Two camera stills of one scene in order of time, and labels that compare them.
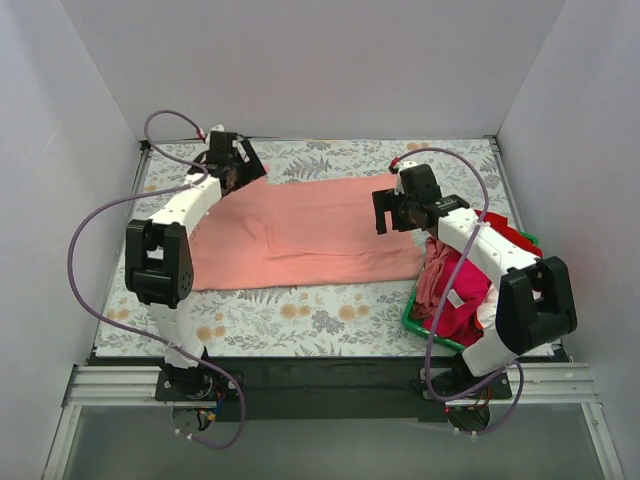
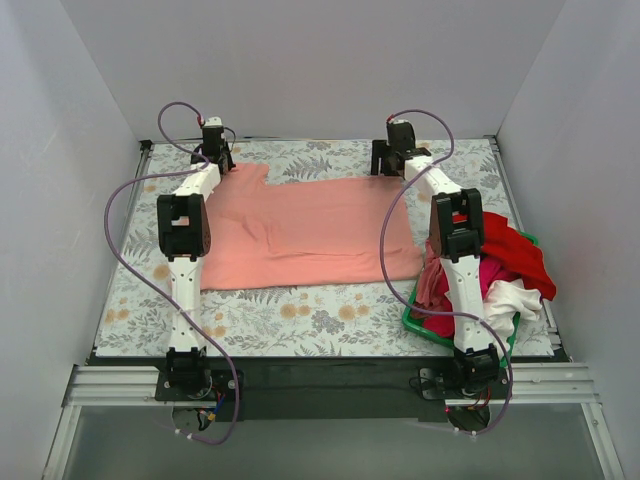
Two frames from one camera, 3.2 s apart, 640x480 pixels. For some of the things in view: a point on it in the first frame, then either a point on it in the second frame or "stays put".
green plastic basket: (420, 329) stays put
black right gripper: (388, 209) → (379, 163)
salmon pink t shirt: (286, 229) stays put
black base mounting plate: (402, 390) stays put
